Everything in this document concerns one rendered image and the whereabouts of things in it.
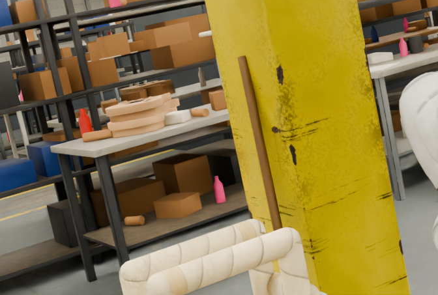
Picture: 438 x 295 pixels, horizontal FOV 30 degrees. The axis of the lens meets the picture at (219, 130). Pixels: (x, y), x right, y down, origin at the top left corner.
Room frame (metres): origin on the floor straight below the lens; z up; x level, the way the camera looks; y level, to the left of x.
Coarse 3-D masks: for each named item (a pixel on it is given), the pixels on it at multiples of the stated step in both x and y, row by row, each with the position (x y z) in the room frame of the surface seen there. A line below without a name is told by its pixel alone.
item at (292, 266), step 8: (296, 248) 0.92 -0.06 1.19; (288, 256) 0.92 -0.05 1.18; (296, 256) 0.92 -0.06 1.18; (280, 264) 0.93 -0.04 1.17; (288, 264) 0.92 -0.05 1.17; (296, 264) 0.92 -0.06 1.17; (304, 264) 0.93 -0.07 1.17; (280, 272) 0.93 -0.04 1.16; (288, 272) 0.92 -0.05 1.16; (296, 272) 0.92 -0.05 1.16; (304, 272) 0.93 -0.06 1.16; (288, 280) 0.92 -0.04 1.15; (296, 280) 0.92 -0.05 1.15; (304, 280) 0.92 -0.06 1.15; (288, 288) 0.93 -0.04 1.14; (296, 288) 0.92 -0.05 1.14; (304, 288) 0.92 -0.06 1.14
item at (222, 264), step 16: (256, 240) 0.91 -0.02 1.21; (272, 240) 0.91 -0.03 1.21; (288, 240) 0.92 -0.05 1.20; (208, 256) 0.89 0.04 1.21; (224, 256) 0.89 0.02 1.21; (240, 256) 0.89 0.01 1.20; (256, 256) 0.90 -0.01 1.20; (272, 256) 0.91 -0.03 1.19; (160, 272) 0.86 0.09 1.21; (176, 272) 0.86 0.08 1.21; (192, 272) 0.87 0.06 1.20; (208, 272) 0.87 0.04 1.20; (224, 272) 0.88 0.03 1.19; (240, 272) 0.90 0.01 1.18; (160, 288) 0.85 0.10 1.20; (176, 288) 0.85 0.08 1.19; (192, 288) 0.86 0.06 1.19
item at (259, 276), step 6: (258, 234) 1.00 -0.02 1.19; (264, 264) 1.00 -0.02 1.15; (270, 264) 1.00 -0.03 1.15; (252, 270) 1.00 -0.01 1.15; (258, 270) 0.99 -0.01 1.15; (264, 270) 0.99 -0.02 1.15; (270, 270) 1.00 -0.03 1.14; (252, 276) 1.00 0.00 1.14; (258, 276) 1.00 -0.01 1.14; (264, 276) 0.99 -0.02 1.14; (270, 276) 1.00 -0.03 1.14; (252, 282) 1.00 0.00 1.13; (258, 282) 1.00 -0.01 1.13; (264, 282) 0.99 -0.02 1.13; (252, 288) 1.01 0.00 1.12; (258, 288) 1.00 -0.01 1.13; (264, 288) 0.99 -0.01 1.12; (258, 294) 1.00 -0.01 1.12; (264, 294) 0.99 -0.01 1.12
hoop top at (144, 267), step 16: (240, 224) 1.00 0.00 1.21; (256, 224) 1.00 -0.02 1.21; (192, 240) 0.97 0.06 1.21; (208, 240) 0.97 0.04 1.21; (224, 240) 0.98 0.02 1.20; (240, 240) 0.98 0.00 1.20; (144, 256) 0.94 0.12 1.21; (160, 256) 0.94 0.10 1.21; (176, 256) 0.95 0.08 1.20; (192, 256) 0.95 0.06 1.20; (128, 272) 0.92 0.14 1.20; (144, 272) 0.92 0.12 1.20
